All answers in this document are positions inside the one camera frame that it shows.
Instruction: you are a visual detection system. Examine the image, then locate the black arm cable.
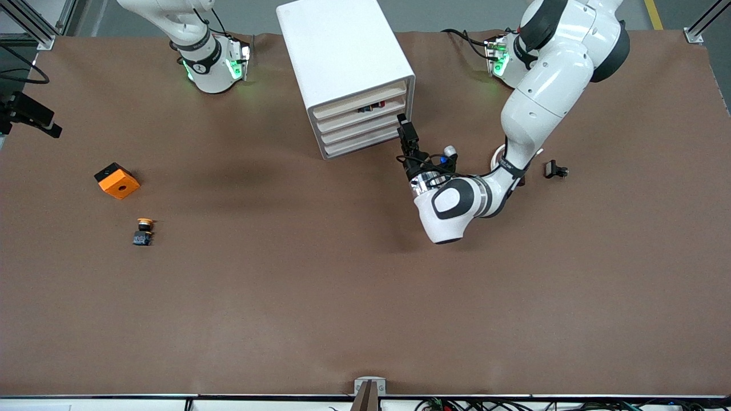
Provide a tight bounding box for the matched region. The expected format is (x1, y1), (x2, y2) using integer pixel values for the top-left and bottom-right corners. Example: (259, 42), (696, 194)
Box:
(0, 43), (49, 85)
(397, 153), (517, 179)

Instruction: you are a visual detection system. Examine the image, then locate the orange box with hole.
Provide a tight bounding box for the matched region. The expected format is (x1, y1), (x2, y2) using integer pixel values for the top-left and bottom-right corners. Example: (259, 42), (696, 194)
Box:
(94, 162), (140, 200)

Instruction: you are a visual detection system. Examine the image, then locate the yellow push button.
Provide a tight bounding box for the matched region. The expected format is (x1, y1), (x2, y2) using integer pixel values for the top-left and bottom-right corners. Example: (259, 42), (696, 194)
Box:
(132, 217), (156, 247)

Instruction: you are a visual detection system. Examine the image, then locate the brown table cover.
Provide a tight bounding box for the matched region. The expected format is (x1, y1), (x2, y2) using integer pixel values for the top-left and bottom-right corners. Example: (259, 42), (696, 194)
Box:
(0, 30), (731, 397)

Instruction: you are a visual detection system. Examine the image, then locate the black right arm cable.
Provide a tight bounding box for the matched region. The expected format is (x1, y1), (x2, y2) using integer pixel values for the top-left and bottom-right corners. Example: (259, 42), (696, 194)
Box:
(0, 43), (49, 85)

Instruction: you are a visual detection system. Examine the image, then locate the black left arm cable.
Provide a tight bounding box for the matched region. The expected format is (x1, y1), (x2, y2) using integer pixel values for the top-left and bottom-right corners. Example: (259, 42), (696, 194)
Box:
(397, 153), (517, 179)

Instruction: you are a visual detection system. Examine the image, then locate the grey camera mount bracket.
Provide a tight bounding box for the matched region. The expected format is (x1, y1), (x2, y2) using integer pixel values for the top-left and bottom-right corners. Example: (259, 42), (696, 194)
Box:
(354, 377), (387, 397)

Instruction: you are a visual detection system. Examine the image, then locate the white curved pipe clamp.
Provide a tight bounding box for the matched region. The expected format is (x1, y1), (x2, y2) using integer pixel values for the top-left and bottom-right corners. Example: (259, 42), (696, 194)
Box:
(491, 143), (543, 172)

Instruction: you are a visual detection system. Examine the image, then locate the yellow floor tape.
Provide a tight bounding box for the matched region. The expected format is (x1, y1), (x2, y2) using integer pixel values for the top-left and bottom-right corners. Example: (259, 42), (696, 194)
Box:
(644, 0), (666, 30)

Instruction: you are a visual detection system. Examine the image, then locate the brown camera post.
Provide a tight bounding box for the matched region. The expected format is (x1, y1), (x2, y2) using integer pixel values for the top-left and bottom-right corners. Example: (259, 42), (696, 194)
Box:
(350, 381), (380, 411)

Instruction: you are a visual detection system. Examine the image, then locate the tangled cable bundle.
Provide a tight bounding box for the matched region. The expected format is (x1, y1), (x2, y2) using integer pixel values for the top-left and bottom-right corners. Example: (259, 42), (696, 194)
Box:
(414, 397), (712, 411)

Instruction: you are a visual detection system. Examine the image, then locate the aluminium frame profile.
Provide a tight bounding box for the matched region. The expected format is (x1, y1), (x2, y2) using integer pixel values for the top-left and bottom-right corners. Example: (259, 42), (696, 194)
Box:
(684, 0), (731, 45)
(0, 0), (79, 51)

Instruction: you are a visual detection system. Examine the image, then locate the black base cable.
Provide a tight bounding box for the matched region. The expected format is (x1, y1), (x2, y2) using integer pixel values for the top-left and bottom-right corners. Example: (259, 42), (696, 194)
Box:
(441, 27), (493, 61)

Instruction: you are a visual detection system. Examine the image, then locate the metal table edge rail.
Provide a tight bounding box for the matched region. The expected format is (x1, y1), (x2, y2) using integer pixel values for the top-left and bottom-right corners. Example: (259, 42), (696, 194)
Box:
(0, 393), (731, 400)

